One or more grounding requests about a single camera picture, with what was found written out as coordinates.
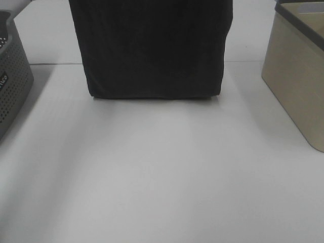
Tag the beige storage bin grey rim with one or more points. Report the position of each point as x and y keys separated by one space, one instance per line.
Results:
x=293 y=67

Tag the dark grey towel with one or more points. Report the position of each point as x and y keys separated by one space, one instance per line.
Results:
x=152 y=49

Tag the grey perforated basket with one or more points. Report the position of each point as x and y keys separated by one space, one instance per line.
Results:
x=16 y=75

